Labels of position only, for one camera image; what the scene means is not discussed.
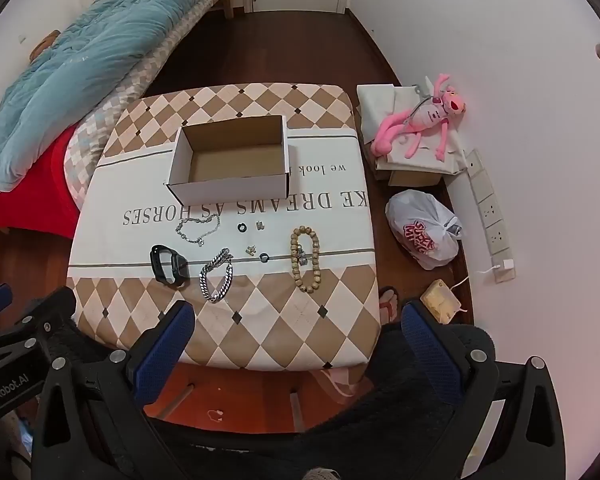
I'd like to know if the black smart band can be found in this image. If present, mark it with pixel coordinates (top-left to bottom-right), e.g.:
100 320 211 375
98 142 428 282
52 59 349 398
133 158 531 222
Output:
150 244 191 289

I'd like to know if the red blanket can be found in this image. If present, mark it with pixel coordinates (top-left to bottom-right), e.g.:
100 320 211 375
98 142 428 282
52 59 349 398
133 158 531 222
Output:
0 125 84 241

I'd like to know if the person's black fleece clothing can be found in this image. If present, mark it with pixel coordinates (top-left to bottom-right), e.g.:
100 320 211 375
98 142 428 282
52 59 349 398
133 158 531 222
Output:
45 317 497 480

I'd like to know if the wooden bead bracelet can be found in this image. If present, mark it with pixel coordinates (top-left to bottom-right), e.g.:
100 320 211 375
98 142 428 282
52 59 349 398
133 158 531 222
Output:
289 227 323 295

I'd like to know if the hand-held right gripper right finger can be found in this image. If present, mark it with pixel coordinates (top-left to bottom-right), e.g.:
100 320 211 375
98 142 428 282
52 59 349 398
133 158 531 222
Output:
401 301 566 480

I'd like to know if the pink plush toy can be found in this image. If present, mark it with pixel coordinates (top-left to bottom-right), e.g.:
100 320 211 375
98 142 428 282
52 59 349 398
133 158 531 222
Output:
370 74 467 162

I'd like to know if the brown cardboard box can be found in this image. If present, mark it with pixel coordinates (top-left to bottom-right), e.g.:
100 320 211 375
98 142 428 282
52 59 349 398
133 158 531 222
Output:
375 159 444 189

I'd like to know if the brown pillow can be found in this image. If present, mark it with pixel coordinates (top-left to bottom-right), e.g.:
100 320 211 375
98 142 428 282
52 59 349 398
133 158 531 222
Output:
30 29 61 59

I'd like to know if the white plastic bag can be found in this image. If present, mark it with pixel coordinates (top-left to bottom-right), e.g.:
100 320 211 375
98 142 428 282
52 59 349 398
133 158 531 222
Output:
385 190 465 270

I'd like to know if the thin silver chain bracelet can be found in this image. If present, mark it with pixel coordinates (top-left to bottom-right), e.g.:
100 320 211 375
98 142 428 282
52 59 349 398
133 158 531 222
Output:
175 214 221 247

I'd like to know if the white cardboard box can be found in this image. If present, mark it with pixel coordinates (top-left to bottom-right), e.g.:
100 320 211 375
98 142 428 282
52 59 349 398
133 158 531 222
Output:
165 115 292 206

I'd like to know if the checkered printed tablecloth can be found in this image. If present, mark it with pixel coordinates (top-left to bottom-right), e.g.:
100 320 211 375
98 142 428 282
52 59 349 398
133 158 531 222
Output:
66 82 384 372

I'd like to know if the white power strip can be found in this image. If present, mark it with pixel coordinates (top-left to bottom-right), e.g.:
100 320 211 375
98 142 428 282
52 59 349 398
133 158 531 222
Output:
466 149 511 261

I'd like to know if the thick silver chain bracelet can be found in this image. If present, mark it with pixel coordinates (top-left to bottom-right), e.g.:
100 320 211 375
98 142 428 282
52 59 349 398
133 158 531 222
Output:
200 248 235 304

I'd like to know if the white cable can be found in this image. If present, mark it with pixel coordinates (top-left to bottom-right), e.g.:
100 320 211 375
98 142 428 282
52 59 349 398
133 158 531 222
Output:
449 265 501 313

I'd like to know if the blue quilt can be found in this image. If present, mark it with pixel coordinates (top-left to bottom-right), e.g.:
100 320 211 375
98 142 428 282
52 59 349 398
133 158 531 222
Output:
0 0 244 193

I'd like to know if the metal table leg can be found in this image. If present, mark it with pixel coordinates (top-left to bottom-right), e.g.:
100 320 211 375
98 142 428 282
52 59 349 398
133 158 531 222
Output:
157 383 196 421
288 389 302 432

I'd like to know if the foot in flip-flop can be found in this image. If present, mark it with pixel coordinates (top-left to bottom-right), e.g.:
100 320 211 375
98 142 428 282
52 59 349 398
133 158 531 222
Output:
378 286 400 324

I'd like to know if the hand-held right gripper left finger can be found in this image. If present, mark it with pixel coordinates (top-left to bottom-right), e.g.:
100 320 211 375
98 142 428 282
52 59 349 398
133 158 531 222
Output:
32 301 197 480

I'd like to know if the checkered mattress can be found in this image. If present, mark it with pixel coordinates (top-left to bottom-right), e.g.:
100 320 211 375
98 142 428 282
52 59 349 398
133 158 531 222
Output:
62 0 232 209

